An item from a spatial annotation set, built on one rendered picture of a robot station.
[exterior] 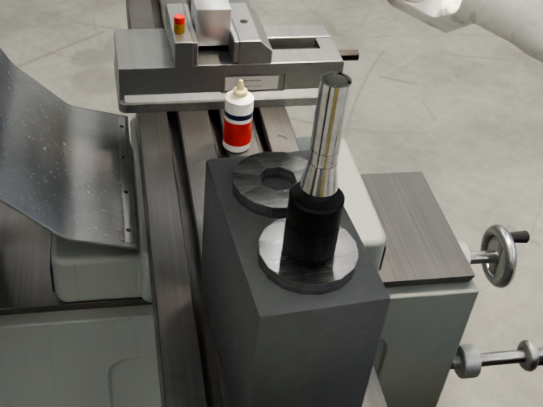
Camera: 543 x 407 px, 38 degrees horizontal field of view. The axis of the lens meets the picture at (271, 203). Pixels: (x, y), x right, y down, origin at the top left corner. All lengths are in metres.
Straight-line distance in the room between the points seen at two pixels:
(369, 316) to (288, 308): 0.08
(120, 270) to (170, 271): 0.20
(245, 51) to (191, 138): 0.15
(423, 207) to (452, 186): 1.31
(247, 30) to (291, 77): 0.10
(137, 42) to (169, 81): 0.09
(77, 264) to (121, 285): 0.08
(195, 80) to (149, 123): 0.10
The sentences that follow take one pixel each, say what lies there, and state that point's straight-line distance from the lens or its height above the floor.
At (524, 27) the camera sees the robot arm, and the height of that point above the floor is 1.22.
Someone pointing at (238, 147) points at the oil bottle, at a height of 0.95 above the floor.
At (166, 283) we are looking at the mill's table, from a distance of 0.94.
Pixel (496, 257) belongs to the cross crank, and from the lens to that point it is 1.51.
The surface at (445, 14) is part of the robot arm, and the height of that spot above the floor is 1.20.
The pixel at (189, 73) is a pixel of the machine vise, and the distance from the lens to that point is 1.20.
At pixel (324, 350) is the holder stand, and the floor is 1.07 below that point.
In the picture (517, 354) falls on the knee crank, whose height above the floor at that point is 0.53.
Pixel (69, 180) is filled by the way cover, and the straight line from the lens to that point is 1.17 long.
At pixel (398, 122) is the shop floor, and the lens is 2.99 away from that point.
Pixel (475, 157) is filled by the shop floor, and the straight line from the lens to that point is 2.90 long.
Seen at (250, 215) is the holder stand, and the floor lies 1.12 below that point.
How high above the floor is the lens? 1.62
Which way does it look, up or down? 40 degrees down
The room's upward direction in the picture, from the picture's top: 7 degrees clockwise
